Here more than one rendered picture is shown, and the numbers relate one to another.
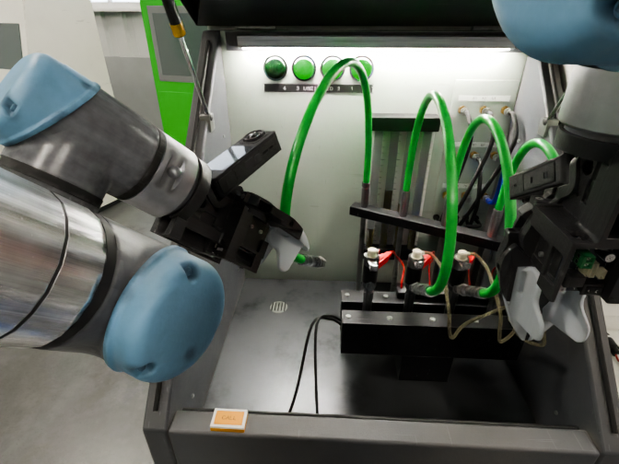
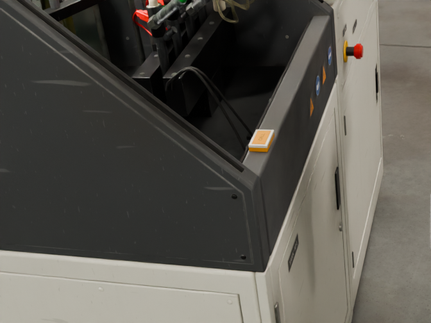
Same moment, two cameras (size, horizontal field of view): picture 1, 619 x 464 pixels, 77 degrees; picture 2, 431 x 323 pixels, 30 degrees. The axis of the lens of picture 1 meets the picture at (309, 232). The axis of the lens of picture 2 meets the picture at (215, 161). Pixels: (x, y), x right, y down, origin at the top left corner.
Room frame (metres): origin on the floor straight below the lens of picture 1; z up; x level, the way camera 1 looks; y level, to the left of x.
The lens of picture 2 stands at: (0.09, 1.19, 1.60)
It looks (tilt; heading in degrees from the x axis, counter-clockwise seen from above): 31 degrees down; 288
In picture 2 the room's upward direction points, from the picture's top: 9 degrees counter-clockwise
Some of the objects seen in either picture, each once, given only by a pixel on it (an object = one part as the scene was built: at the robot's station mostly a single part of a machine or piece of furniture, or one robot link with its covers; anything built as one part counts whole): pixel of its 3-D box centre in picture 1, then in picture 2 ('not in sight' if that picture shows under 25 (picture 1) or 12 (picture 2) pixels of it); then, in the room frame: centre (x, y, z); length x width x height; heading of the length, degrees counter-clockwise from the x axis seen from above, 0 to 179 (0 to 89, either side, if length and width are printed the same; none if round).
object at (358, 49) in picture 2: not in sight; (353, 51); (0.29, -0.55, 0.80); 0.05 x 0.04 x 0.05; 87
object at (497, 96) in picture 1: (473, 154); not in sight; (0.84, -0.37, 1.20); 0.13 x 0.03 x 0.31; 87
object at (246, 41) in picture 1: (373, 41); not in sight; (0.85, -0.13, 1.43); 0.54 x 0.03 x 0.02; 87
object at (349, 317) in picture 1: (423, 336); (190, 72); (0.58, -0.23, 0.91); 0.34 x 0.10 x 0.15; 87
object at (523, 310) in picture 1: (529, 314); not in sight; (0.27, -0.20, 1.25); 0.06 x 0.03 x 0.09; 177
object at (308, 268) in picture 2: not in sight; (318, 294); (0.34, -0.10, 0.45); 0.65 x 0.02 x 0.68; 87
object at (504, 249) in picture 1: (526, 259); not in sight; (0.29, -0.20, 1.29); 0.05 x 0.02 x 0.09; 87
